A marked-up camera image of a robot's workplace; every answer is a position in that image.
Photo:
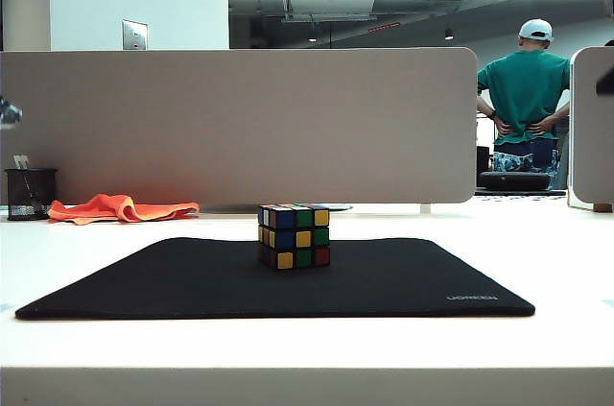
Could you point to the multicoloured Rubik's cube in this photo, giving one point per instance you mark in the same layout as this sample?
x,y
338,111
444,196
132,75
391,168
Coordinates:
x,y
295,238

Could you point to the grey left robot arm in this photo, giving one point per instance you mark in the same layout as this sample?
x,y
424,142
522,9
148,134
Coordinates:
x,y
8,112

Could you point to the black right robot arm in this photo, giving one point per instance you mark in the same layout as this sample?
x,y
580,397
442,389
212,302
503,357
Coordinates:
x,y
606,82

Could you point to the black fabric mouse pad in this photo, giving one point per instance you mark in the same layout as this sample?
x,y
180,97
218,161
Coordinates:
x,y
192,281

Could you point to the wide beige desk divider panel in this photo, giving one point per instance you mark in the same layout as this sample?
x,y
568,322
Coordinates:
x,y
240,123

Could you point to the red LED sign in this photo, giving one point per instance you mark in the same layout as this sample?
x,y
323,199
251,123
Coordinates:
x,y
384,27

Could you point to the orange cloth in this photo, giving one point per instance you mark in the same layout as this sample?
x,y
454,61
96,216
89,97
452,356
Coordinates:
x,y
120,209

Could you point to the black pendant lamp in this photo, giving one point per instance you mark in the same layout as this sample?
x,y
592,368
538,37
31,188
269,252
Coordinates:
x,y
448,34

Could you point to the person in green shirt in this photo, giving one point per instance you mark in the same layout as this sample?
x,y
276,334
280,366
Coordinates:
x,y
525,89

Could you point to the white baseball cap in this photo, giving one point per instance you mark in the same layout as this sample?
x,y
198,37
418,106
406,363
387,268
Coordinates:
x,y
535,29

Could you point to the black mesh pen holder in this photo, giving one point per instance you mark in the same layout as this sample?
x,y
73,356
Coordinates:
x,y
29,195

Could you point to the narrow beige desk divider panel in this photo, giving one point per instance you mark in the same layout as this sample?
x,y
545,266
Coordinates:
x,y
592,147

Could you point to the brown wooden divider foot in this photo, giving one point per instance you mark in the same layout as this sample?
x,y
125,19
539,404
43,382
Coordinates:
x,y
602,207

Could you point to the white divider bracket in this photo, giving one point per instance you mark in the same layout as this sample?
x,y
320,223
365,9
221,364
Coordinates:
x,y
425,208

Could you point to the metal wall switch plate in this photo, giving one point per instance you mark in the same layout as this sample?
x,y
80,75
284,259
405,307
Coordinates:
x,y
134,35

